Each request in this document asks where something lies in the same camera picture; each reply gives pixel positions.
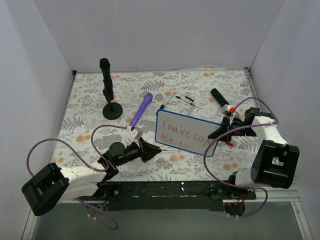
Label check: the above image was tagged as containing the black microphone on stand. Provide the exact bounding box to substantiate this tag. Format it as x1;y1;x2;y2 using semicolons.
99;58;114;101

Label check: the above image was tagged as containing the black round microphone stand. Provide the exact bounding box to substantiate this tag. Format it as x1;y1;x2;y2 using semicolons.
102;100;123;120

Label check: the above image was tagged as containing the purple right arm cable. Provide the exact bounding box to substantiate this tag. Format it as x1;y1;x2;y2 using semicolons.
203;96;280;218

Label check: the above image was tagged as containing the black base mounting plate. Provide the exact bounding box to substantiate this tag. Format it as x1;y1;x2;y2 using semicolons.
80;180;256;211

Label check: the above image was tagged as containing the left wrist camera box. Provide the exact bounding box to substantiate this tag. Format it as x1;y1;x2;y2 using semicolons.
126;125;143;145

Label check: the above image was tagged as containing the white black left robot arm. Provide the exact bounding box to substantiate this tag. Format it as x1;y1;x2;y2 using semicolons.
21;139;162;216

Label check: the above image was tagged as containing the aluminium front rail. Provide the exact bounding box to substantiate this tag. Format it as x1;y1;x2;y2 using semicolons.
219;181;301;202

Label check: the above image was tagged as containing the red marker cap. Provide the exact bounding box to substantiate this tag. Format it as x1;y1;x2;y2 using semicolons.
226;141;234;147

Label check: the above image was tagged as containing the black wire whiteboard stand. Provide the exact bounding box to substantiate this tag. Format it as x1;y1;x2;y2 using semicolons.
159;89;196;116

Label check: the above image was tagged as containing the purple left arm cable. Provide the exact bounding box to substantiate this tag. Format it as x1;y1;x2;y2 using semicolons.
26;124;130;231

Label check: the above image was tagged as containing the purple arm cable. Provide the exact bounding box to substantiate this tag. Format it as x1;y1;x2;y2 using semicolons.
203;96;280;218
26;124;130;231

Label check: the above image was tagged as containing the blue framed whiteboard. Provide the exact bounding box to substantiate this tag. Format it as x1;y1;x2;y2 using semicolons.
155;109;221;155

